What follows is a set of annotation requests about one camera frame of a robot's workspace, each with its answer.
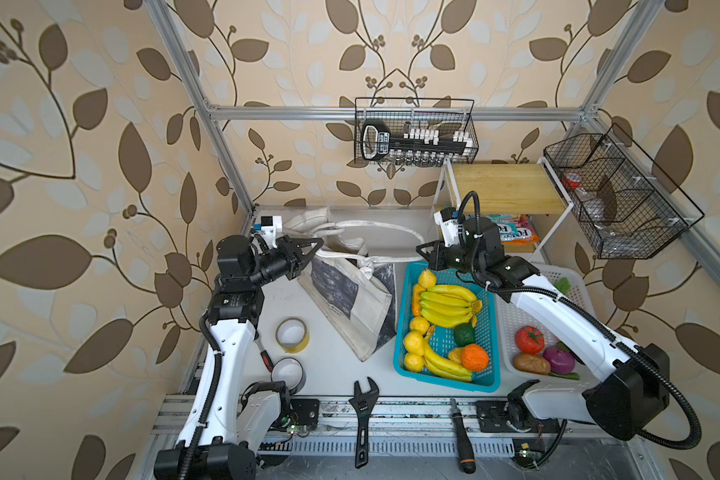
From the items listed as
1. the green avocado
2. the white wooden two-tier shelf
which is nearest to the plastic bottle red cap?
the white wooden two-tier shelf

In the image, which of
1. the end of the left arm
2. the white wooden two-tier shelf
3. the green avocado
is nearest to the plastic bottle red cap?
the white wooden two-tier shelf

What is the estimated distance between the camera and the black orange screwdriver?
68 cm
